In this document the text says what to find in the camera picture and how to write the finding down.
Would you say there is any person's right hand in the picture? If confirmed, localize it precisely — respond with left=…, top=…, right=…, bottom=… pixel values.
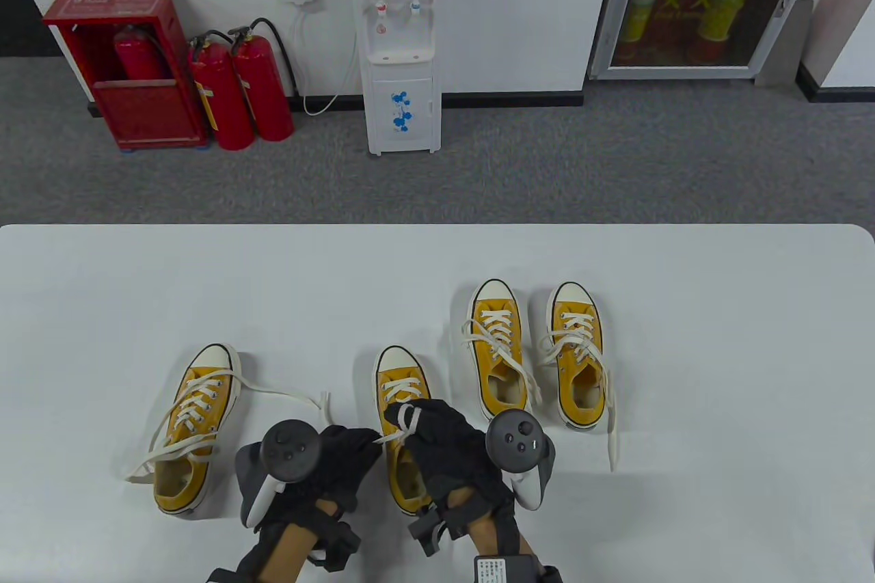
left=381, top=398, right=515, bottom=512

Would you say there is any person's left hand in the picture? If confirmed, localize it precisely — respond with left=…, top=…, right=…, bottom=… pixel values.
left=255, top=424, right=383, bottom=534

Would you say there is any white shoe lace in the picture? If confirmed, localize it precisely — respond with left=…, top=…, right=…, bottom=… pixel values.
left=125, top=370, right=322, bottom=483
left=535, top=312, right=620, bottom=472
left=461, top=310, right=544, bottom=414
left=320, top=375, right=428, bottom=447

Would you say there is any person's right forearm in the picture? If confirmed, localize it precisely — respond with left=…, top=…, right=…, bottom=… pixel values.
left=448, top=487, right=535, bottom=558

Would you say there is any black hand controller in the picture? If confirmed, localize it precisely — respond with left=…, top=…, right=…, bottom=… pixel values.
left=236, top=419, right=323, bottom=529
left=485, top=409, right=556, bottom=511

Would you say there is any white water dispenser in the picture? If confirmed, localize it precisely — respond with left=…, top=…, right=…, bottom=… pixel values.
left=347, top=0, right=444, bottom=157

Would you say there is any red fire extinguisher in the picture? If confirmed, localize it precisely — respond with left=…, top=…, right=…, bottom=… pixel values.
left=113, top=25, right=168, bottom=81
left=187, top=31, right=256, bottom=152
left=228, top=18, right=299, bottom=143

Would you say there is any red extinguisher cabinet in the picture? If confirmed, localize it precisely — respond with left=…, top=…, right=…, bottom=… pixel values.
left=42, top=0, right=209, bottom=152

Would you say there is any glass fire hydrant cabinet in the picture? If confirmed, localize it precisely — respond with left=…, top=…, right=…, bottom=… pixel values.
left=588, top=0, right=831, bottom=81

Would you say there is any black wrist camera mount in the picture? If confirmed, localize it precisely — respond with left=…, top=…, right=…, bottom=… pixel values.
left=408, top=500, right=565, bottom=583
left=207, top=504, right=362, bottom=583

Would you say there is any white power cable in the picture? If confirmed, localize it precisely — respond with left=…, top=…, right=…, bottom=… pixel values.
left=293, top=2, right=360, bottom=117

